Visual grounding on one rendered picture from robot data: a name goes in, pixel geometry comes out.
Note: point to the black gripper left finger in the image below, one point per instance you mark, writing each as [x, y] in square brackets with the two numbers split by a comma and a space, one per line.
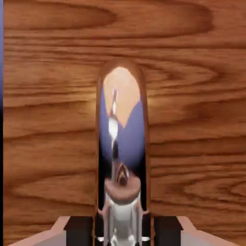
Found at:
[76, 230]

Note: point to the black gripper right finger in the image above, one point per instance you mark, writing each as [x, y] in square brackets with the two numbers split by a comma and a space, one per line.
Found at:
[167, 230]

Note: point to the wooden cabinet door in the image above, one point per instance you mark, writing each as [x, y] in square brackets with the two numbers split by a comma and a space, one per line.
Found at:
[48, 115]

